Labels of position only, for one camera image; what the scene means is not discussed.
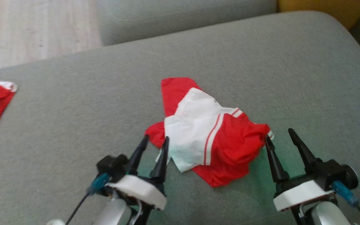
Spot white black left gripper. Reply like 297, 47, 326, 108
105, 135, 170, 211

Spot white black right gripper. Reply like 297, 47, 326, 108
265, 128, 337, 212

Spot red white striped jersey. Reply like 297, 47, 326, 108
145, 77, 274, 188

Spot large grey sofa seat cushion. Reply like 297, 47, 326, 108
0, 11, 360, 225

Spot grey sofa back cushion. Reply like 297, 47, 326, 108
96, 0, 278, 47

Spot yellow cushion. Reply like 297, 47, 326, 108
277, 0, 360, 31

